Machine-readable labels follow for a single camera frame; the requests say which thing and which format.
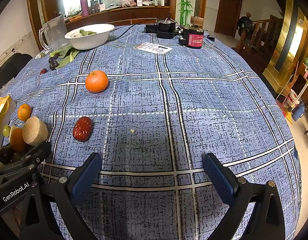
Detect wooden counter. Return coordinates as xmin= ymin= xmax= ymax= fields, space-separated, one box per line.
xmin=41 ymin=5 xmax=171 ymax=28

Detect large orange mandarin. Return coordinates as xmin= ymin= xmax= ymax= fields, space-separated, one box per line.
xmin=85 ymin=70 xmax=109 ymax=93

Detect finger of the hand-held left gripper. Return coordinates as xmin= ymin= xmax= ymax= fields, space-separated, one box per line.
xmin=0 ymin=141 xmax=52 ymax=178

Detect white printed card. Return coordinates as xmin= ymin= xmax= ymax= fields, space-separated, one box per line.
xmin=134 ymin=42 xmax=173 ymax=54

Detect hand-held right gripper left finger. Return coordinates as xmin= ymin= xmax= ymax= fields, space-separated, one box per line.
xmin=19 ymin=152 xmax=103 ymax=240

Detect black power strip charger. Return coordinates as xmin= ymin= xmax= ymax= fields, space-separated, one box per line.
xmin=145 ymin=19 xmax=182 ymax=39

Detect brown wooden door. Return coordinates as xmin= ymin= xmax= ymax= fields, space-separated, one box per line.
xmin=214 ymin=0 xmax=244 ymax=39

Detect green leaf in bowl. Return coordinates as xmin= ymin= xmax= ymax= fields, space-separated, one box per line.
xmin=78 ymin=29 xmax=97 ymax=37

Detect purple thermos bottle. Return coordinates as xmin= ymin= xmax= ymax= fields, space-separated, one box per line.
xmin=80 ymin=0 xmax=89 ymax=17

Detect blue plaid tablecloth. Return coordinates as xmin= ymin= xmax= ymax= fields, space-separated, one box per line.
xmin=0 ymin=24 xmax=302 ymax=240

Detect green bamboo wall decoration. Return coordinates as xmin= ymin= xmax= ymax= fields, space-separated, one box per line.
xmin=178 ymin=0 xmax=196 ymax=27

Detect green leaf vegetables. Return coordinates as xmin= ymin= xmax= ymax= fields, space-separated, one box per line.
xmin=49 ymin=44 xmax=81 ymax=68

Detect blue bucket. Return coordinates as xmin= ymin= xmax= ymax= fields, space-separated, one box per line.
xmin=292 ymin=102 xmax=306 ymax=121

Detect clear glass pitcher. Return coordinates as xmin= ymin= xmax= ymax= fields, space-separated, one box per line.
xmin=38 ymin=15 xmax=66 ymax=52

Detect carved stair newel post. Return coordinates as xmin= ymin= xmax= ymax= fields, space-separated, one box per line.
xmin=238 ymin=12 xmax=254 ymax=53

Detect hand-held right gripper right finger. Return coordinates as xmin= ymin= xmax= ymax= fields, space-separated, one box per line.
xmin=202 ymin=152 xmax=286 ymax=240

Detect wooden cylinder block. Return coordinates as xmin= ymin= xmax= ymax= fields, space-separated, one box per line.
xmin=190 ymin=16 xmax=204 ymax=29

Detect beige round cake piece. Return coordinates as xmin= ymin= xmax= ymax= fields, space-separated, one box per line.
xmin=22 ymin=116 xmax=49 ymax=146

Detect yellow white foam tray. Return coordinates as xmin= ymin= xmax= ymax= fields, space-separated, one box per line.
xmin=0 ymin=96 xmax=17 ymax=150

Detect black chair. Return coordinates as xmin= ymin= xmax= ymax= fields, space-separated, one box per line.
xmin=0 ymin=53 xmax=33 ymax=100

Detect wooden stair railing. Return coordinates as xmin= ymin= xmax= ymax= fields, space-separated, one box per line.
xmin=251 ymin=17 xmax=284 ymax=53

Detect red cylindrical device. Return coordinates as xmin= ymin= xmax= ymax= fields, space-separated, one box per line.
xmin=178 ymin=26 xmax=205 ymax=49

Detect white bucket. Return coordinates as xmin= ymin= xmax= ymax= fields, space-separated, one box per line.
xmin=288 ymin=89 xmax=298 ymax=107

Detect black cable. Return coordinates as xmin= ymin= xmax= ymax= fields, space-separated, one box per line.
xmin=111 ymin=19 xmax=157 ymax=41

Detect small orange kumquat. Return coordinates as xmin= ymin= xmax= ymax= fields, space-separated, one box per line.
xmin=18 ymin=104 xmax=32 ymax=122

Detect white bowl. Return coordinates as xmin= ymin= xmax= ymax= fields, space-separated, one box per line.
xmin=64 ymin=24 xmax=115 ymax=50

